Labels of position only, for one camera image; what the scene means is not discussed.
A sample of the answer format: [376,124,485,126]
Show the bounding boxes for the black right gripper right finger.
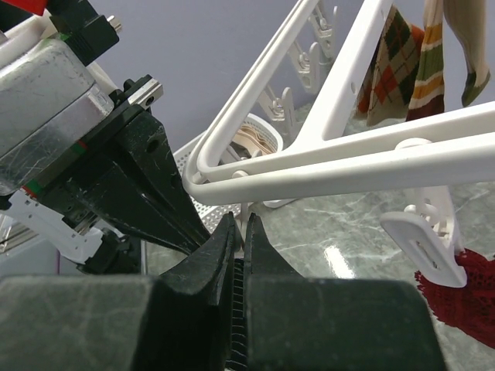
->
[244,214,447,370]

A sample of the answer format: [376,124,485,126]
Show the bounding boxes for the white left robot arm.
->
[1,39,209,274]

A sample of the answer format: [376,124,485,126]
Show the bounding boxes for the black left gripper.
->
[0,38,210,256]

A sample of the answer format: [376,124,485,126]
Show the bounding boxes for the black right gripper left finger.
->
[1,213,236,370]

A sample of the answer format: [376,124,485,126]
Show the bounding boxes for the red lace bra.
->
[415,249,494,348]

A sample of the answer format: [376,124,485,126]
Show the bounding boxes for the white clip on bra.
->
[380,185,467,288]

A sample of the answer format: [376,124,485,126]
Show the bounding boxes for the argyle patterned sock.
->
[355,5,424,127]

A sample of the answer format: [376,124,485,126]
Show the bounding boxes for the black striped underwear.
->
[226,258,248,370]

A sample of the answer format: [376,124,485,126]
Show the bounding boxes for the striped brown sock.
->
[406,0,445,121]

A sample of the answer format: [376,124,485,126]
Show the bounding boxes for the white clip hanger frame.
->
[183,1,494,205]

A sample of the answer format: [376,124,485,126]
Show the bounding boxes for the beige brown sock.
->
[443,0,490,107]

